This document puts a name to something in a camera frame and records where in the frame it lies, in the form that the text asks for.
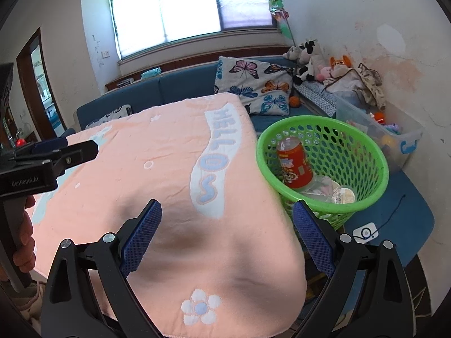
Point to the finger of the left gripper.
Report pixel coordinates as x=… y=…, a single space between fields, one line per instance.
x=64 y=156
x=42 y=147

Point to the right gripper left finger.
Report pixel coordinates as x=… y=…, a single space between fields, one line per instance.
x=88 y=294

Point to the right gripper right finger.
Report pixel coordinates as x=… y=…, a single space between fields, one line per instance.
x=384 y=307

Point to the small jelly cup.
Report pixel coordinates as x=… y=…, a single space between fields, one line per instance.
x=343 y=195

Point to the clear dome cup lid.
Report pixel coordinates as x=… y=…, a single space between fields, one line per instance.
x=321 y=188

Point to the red cartoon plastic cup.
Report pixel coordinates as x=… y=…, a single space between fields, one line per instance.
x=296 y=170

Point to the green plastic trash basket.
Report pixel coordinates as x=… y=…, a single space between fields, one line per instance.
x=334 y=149

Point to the person left hand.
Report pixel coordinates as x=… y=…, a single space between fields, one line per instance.
x=24 y=257

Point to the red cap white bottle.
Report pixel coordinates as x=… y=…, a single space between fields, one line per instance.
x=20 y=142

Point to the small butterfly cushion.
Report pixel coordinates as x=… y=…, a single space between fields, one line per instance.
x=123 y=111

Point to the white power strip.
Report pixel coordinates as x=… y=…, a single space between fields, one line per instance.
x=365 y=233

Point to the window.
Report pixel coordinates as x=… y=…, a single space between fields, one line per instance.
x=143 y=24

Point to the clear plastic storage box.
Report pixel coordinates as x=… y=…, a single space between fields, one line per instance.
x=396 y=133

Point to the butterfly print pillow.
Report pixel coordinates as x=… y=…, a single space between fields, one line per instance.
x=263 y=88

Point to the small orange ball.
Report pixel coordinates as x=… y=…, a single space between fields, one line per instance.
x=294 y=101

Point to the beige cloth pile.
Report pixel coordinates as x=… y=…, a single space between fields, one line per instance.
x=364 y=82

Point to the pink plush toy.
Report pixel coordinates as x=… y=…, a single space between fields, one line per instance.
x=324 y=73

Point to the orange fox plush toy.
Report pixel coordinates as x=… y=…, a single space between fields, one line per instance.
x=340 y=66

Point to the grey plush toy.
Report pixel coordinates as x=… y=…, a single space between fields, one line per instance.
x=294 y=53

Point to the colourful pinwheel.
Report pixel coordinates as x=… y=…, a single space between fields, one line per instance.
x=278 y=12

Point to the cow plush toy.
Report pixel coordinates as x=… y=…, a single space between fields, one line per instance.
x=309 y=63

